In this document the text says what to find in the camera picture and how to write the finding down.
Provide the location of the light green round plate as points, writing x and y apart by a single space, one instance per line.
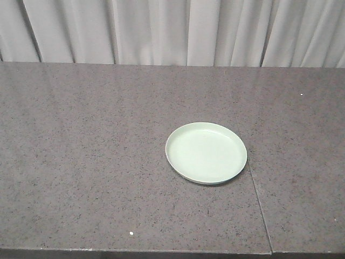
206 153

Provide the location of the white pleated curtain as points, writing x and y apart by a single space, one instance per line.
187 33

